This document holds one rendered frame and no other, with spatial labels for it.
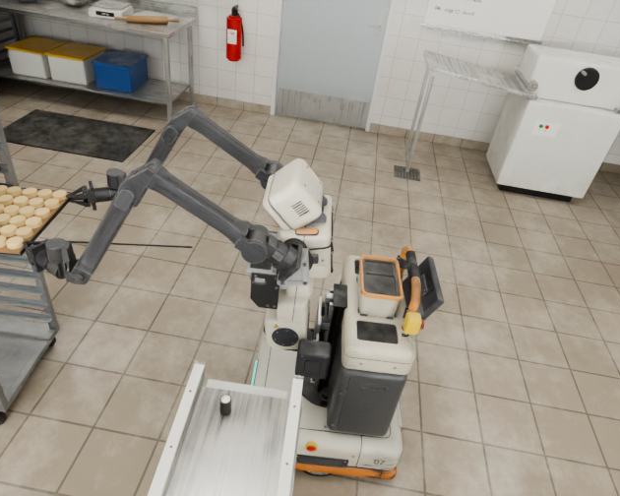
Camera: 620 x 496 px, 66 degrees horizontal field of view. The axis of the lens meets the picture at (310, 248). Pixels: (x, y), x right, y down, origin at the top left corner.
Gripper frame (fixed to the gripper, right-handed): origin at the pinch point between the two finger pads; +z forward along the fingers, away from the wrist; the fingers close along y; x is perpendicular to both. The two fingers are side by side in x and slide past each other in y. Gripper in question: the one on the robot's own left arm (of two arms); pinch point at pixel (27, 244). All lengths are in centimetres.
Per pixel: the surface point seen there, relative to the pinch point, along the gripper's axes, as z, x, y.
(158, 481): -90, 27, -6
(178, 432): -84, 15, -6
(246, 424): -94, 0, -12
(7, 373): 29, 9, -85
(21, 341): 42, -6, -85
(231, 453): -97, 9, -12
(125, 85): 246, -241, -73
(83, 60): 282, -223, -57
